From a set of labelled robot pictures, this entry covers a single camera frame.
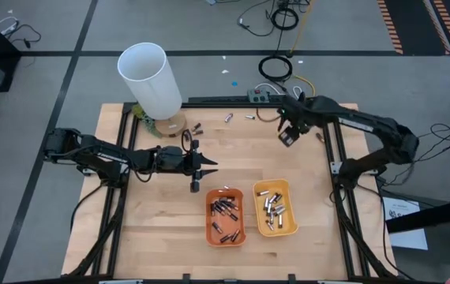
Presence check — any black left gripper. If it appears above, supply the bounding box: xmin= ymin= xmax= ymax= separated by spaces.
xmin=156 ymin=139 xmax=219 ymax=194

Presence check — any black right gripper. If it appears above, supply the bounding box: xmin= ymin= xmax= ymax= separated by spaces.
xmin=276 ymin=95 xmax=313 ymax=148

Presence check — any orange plastic bin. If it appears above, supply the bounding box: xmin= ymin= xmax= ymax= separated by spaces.
xmin=204 ymin=187 xmax=247 ymax=249

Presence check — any grey power strip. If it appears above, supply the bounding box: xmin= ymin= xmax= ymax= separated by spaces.
xmin=246 ymin=88 xmax=271 ymax=104

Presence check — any small green artificial plant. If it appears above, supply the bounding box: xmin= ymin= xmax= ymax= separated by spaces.
xmin=131 ymin=103 xmax=164 ymax=140

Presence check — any yellow plastic bin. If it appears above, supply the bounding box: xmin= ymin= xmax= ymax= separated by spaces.
xmin=252 ymin=177 xmax=300 ymax=238

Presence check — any white cylinder lamp shade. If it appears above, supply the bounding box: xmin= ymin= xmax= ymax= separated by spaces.
xmin=116 ymin=41 xmax=188 ymax=139

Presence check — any white paper sheet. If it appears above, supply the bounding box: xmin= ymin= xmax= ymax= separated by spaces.
xmin=382 ymin=195 xmax=429 ymax=252

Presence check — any black metal beam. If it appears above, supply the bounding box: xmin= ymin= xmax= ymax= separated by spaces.
xmin=384 ymin=194 xmax=450 ymax=234

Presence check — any black aluminium table frame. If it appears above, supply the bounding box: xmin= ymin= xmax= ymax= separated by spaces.
xmin=66 ymin=100 xmax=398 ymax=284

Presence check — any coiled black cable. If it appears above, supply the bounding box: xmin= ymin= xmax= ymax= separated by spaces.
xmin=257 ymin=54 xmax=294 ymax=84
xmin=269 ymin=6 xmax=301 ymax=32

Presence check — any yellow cable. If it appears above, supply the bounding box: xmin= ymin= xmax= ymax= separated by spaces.
xmin=287 ymin=0 xmax=317 ymax=98

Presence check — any black cable bundle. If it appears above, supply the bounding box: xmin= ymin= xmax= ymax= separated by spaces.
xmin=381 ymin=119 xmax=450 ymax=187

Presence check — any black and white cable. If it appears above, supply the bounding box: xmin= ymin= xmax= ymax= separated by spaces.
xmin=0 ymin=15 xmax=43 ymax=50

